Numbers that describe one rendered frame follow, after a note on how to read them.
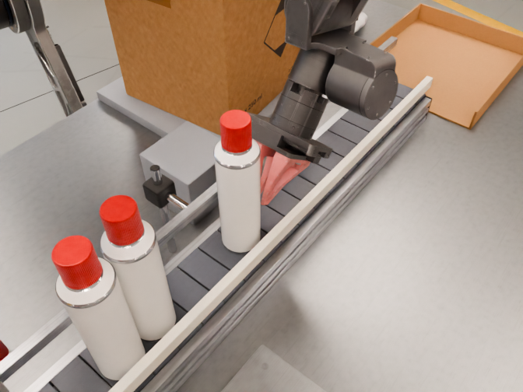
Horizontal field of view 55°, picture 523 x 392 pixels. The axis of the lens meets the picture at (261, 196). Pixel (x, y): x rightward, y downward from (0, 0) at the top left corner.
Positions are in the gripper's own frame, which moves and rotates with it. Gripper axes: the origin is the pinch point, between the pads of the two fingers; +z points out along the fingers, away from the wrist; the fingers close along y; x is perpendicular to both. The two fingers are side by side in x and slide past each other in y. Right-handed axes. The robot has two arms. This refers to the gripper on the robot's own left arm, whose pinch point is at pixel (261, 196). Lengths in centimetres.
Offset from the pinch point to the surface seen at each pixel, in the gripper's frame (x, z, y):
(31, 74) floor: 106, 33, -192
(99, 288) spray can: -25.9, 7.3, 1.9
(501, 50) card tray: 62, -38, 8
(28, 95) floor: 98, 40, -178
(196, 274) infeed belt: -5.1, 11.7, -1.5
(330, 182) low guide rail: 9.1, -4.2, 4.5
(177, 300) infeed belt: -8.4, 14.4, -0.7
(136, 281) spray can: -20.5, 8.0, 1.4
